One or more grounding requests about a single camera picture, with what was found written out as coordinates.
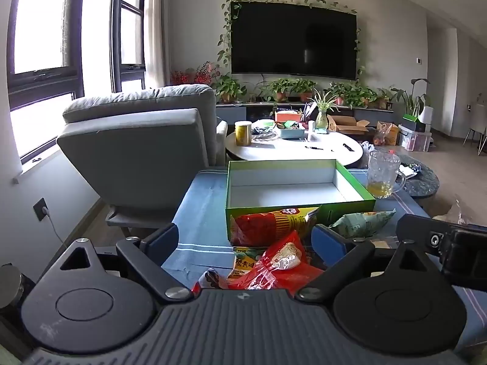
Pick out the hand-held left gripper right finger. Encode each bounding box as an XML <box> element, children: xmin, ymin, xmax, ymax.
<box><xmin>296</xmin><ymin>224</ymin><xmax>443</xmax><ymax>301</ymax></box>

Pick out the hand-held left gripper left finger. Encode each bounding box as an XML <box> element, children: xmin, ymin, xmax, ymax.
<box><xmin>51</xmin><ymin>223</ymin><xmax>194</xmax><ymax>304</ymax></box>

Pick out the pale green snack packet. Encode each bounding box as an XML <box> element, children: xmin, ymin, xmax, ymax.
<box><xmin>329</xmin><ymin>209</ymin><xmax>397</xmax><ymax>238</ymax></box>

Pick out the red yellow snack packet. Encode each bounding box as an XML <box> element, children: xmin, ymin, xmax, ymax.
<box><xmin>230</xmin><ymin>207</ymin><xmax>320</xmax><ymax>247</ymax></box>

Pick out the green cardboard box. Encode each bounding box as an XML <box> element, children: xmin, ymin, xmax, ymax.
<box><xmin>224</xmin><ymin>159</ymin><xmax>377</xmax><ymax>245</ymax></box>

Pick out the clear plastic bag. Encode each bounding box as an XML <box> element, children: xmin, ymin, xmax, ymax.
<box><xmin>437</xmin><ymin>197</ymin><xmax>473</xmax><ymax>226</ymax></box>

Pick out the red clear biscuit bag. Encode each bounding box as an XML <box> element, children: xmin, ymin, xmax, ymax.
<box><xmin>227</xmin><ymin>231</ymin><xmax>324</xmax><ymax>292</ymax></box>

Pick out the dark round side table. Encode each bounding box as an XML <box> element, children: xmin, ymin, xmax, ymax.
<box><xmin>395</xmin><ymin>152</ymin><xmax>440</xmax><ymax>199</ymax></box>

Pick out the green yellow snack packet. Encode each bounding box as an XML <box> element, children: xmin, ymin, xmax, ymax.
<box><xmin>233</xmin><ymin>246</ymin><xmax>275</xmax><ymax>279</ymax></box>

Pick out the glass pitcher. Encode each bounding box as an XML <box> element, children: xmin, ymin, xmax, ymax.
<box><xmin>366</xmin><ymin>149</ymin><xmax>407</xmax><ymax>200</ymax></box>

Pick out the grey armchair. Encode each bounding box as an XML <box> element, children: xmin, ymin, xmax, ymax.
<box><xmin>56</xmin><ymin>84</ymin><xmax>229</xmax><ymax>237</ymax></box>

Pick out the white oval coffee table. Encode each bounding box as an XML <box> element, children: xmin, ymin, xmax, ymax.
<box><xmin>224</xmin><ymin>123</ymin><xmax>364</xmax><ymax>168</ymax></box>

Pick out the blue tray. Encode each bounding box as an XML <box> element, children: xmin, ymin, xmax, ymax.
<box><xmin>275</xmin><ymin>121</ymin><xmax>307</xmax><ymax>140</ymax></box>

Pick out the clear plastic storage box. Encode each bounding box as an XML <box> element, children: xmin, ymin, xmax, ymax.
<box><xmin>398</xmin><ymin>123</ymin><xmax>433</xmax><ymax>152</ymax></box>

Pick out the open brown cardboard box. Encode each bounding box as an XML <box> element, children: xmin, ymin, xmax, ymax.
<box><xmin>327</xmin><ymin>115</ymin><xmax>371</xmax><ymax>135</ymax></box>

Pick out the dining chair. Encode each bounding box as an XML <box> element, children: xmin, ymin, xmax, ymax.
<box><xmin>462</xmin><ymin>102</ymin><xmax>487</xmax><ymax>157</ymax></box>

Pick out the spider plant in vase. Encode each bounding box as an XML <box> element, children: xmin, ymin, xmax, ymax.
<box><xmin>306</xmin><ymin>88</ymin><xmax>340</xmax><ymax>130</ymax></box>

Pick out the orange box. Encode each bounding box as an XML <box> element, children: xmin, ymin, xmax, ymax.
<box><xmin>275</xmin><ymin>109</ymin><xmax>303</xmax><ymax>123</ymax></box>

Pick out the yellow canister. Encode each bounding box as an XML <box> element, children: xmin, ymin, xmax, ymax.
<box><xmin>234</xmin><ymin>120</ymin><xmax>253</xmax><ymax>147</ymax></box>

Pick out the row of potted plants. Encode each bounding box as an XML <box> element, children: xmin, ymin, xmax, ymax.
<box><xmin>328</xmin><ymin>82</ymin><xmax>378</xmax><ymax>108</ymax></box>

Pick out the potted green plant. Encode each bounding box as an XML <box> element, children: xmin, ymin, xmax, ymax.
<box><xmin>214</xmin><ymin>74</ymin><xmax>248</xmax><ymax>104</ymax></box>
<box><xmin>265</xmin><ymin>78</ymin><xmax>294</xmax><ymax>103</ymax></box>
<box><xmin>291</xmin><ymin>78</ymin><xmax>317</xmax><ymax>103</ymax></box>

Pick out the tall plant in white pot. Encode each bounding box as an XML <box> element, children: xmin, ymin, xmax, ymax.
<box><xmin>391</xmin><ymin>78</ymin><xmax>435</xmax><ymax>130</ymax></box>

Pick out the red flowering plant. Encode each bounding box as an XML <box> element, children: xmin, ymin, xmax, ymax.
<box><xmin>170</xmin><ymin>61</ymin><xmax>222</xmax><ymax>86</ymax></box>

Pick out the white curtain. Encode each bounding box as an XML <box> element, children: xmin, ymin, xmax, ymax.
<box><xmin>142</xmin><ymin>0</ymin><xmax>173</xmax><ymax>90</ymax></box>

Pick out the black framed window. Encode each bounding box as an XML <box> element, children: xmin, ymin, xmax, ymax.
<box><xmin>7</xmin><ymin>0</ymin><xmax>86</xmax><ymax>165</ymax></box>
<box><xmin>110</xmin><ymin>0</ymin><xmax>147</xmax><ymax>94</ymax></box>

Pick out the green climbing vine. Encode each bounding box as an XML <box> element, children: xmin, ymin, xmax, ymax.
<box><xmin>216</xmin><ymin>0</ymin><xmax>366</xmax><ymax>81</ymax></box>

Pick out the white power cable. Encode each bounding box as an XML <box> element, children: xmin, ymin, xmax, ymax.
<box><xmin>43</xmin><ymin>208</ymin><xmax>68</xmax><ymax>250</ymax></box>

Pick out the black wall outlet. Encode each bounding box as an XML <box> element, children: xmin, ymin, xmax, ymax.
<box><xmin>33</xmin><ymin>197</ymin><xmax>50</xmax><ymax>222</ymax></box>

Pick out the black wall television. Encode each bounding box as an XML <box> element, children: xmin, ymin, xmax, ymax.
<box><xmin>230</xmin><ymin>1</ymin><xmax>358</xmax><ymax>77</ymax></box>

